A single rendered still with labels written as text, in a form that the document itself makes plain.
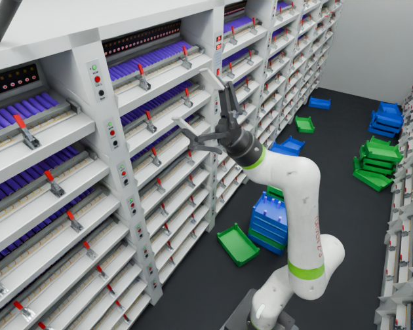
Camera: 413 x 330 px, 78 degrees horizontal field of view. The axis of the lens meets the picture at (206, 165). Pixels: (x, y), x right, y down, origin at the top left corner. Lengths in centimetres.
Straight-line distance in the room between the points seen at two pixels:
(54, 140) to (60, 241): 39
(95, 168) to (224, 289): 138
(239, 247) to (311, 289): 127
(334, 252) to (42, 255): 101
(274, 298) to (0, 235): 108
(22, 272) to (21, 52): 66
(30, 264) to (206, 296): 127
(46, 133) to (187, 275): 152
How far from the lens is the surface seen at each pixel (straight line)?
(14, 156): 82
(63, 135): 84
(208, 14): 132
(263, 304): 134
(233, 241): 222
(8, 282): 105
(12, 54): 74
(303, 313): 208
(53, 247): 105
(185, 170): 146
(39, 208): 92
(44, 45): 77
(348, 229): 260
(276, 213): 205
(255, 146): 71
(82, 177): 96
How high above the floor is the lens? 186
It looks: 41 degrees down
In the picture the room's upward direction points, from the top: straight up
